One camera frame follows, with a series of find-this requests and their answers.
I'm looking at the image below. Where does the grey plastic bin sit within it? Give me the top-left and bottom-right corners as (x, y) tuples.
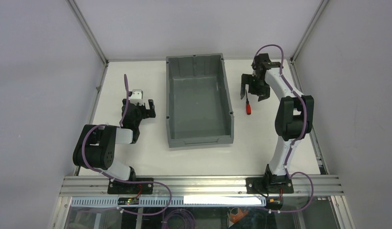
(166, 53), (234, 148)

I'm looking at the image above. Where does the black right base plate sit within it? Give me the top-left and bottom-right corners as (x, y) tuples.
(245, 176), (294, 195)

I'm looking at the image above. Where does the aluminium front rail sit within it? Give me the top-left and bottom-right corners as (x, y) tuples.
(59, 175), (344, 197)

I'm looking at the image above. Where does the white slotted cable duct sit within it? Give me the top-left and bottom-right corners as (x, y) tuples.
(71, 196), (266, 208)

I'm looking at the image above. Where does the coiled purple cable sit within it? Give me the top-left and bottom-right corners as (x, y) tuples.
(161, 208), (196, 229)

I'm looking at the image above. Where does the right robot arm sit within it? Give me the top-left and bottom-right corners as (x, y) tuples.
(240, 53), (314, 188)

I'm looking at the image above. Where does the orange object under table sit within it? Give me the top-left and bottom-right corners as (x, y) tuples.
(228, 207), (249, 224)

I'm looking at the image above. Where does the red handled screwdriver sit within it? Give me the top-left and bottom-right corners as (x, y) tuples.
(245, 92), (252, 115)

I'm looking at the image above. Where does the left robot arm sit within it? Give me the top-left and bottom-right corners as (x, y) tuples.
(73, 99), (156, 182)

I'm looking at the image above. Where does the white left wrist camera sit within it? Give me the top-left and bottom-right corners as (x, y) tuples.
(129, 89), (144, 106)

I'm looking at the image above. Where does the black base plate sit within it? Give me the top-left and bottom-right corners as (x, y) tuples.
(107, 177), (154, 195)
(245, 176), (294, 195)

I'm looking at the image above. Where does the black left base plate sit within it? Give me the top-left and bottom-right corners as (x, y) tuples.
(107, 177), (154, 195)

